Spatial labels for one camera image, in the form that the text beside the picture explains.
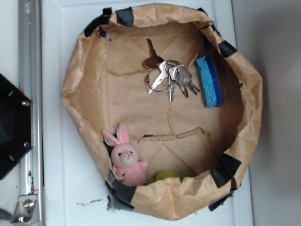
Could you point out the silver key bunch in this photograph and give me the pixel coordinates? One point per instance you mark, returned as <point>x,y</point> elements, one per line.
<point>173,71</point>

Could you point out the brown paper bag bin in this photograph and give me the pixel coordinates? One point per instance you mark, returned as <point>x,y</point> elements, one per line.
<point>105,85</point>

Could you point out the pink plush bunny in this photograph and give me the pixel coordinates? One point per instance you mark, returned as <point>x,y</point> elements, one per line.
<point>125,158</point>

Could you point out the green plush toy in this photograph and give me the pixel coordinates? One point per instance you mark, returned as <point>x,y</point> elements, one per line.
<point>169,174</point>

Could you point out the blue sponge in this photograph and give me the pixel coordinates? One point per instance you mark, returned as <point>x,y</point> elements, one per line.
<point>209,82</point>

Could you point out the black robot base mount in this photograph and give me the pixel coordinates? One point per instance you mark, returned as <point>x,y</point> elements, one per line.
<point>15,126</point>

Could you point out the aluminium rail frame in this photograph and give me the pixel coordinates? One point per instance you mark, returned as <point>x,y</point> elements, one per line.
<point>30,81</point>

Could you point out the metal corner bracket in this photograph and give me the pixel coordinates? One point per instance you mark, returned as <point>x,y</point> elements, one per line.
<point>27,211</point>

